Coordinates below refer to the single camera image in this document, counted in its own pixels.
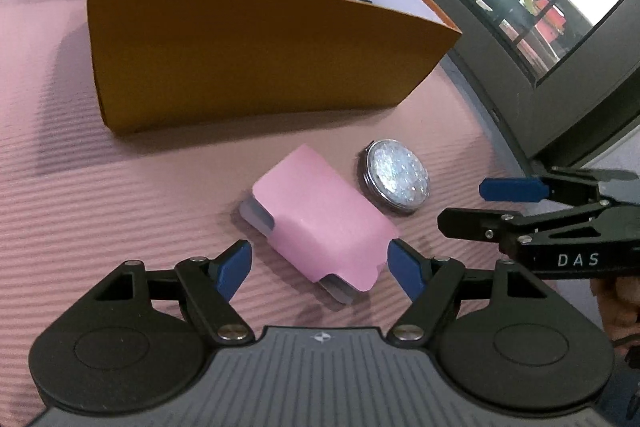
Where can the round glitter compact mirror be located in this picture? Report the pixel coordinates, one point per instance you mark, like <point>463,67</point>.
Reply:
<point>397,177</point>

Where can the glass sliding door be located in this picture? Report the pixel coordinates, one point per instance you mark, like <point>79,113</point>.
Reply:
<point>550,107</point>

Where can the pink card holder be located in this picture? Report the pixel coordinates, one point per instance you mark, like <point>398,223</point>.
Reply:
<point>320,217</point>

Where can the person's right hand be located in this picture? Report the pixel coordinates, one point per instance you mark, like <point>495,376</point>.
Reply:
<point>617,307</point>

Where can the orange cardboard box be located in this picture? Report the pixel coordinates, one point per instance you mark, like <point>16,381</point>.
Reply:
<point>250,57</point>

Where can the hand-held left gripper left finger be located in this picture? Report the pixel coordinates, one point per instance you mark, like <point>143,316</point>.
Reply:
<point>235,269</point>

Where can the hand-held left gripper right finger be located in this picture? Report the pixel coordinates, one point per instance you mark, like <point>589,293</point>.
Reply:
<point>407,272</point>

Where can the pink ribbed mat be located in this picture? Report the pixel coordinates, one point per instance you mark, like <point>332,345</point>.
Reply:
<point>100,187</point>

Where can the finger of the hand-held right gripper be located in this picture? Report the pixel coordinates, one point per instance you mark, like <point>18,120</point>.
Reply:
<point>510,189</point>
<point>475,222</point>

